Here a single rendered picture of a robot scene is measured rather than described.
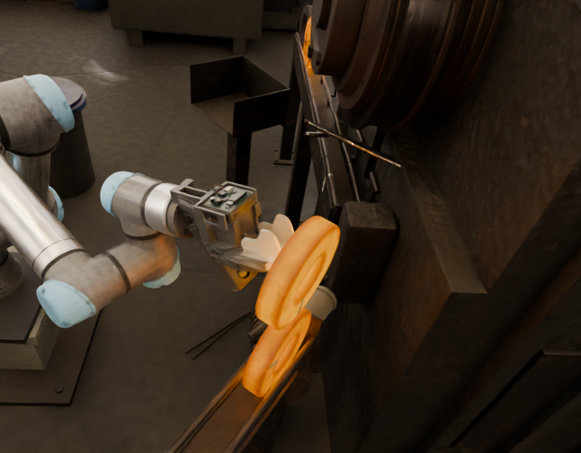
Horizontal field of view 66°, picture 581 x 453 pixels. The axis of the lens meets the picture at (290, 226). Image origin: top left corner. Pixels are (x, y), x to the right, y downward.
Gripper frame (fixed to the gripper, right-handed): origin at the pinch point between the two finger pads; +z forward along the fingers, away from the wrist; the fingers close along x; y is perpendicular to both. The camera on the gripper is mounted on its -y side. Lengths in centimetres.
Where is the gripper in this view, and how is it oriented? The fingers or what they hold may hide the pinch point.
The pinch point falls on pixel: (301, 262)
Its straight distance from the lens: 57.7
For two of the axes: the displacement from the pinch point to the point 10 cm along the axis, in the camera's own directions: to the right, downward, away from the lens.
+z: 8.4, 2.5, -4.8
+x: 5.3, -5.3, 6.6
